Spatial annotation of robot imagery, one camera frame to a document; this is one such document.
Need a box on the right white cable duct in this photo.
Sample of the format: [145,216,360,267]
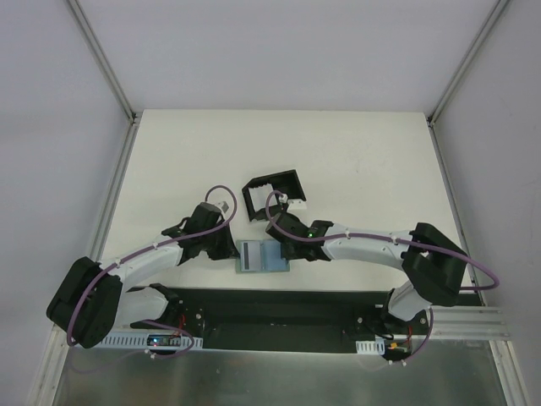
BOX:
[355,340,385,356]

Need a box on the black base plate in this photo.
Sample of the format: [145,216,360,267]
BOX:
[126,285,485,352]

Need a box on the left aluminium frame post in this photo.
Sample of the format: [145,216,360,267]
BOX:
[64,0,138,123]

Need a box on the right aluminium frame post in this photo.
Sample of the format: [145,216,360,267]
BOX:
[427,0,512,128]

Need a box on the white card with black stripe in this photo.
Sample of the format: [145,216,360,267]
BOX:
[241,241,263,272]

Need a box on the purple cable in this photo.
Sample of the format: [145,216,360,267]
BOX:
[67,184,238,346]
[265,189,500,293]

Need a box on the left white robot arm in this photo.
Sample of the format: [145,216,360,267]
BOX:
[46,202,239,348]

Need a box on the left white cable duct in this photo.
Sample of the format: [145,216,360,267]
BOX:
[96,332,203,351]

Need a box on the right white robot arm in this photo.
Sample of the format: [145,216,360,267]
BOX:
[265,212,466,334]

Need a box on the aluminium front rail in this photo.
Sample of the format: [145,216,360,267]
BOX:
[424,306,511,341]

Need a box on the white cable duct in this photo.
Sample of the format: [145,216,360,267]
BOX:
[355,340,385,356]
[96,332,203,351]

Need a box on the black plastic card box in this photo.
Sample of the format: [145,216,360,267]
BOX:
[242,169,307,222]

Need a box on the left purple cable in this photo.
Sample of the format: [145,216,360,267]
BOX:
[67,184,238,346]

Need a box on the aluminium frame post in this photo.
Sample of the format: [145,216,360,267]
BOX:
[64,0,138,123]
[427,0,512,128]

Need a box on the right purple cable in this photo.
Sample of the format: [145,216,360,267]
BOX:
[265,189,500,293]

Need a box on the green leather card holder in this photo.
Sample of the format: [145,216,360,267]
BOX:
[236,239,290,274]

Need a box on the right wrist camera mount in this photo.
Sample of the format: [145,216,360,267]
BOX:
[279,195,307,211]

